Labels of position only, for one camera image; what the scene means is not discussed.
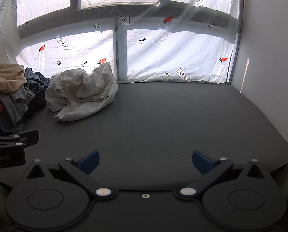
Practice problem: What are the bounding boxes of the white trousers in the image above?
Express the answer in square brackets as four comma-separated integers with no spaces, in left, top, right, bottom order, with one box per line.
[45,62,119,122]

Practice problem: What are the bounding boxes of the checkered shirt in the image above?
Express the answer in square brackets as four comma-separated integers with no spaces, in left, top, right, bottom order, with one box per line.
[0,115,24,134]

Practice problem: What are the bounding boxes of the grey garment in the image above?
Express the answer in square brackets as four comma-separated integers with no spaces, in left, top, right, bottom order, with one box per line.
[0,85,35,125]

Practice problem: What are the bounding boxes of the black garment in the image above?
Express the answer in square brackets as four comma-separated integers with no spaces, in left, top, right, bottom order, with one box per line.
[23,90,46,122]

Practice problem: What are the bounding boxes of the beige garment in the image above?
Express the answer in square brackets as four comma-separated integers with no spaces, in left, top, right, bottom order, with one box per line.
[0,62,27,93]

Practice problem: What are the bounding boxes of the blue denim garment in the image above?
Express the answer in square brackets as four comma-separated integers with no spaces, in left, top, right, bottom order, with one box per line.
[24,68,51,94]

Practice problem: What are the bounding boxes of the white carrot print curtain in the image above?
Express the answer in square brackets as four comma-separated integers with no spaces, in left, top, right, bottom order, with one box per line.
[0,0,243,84]

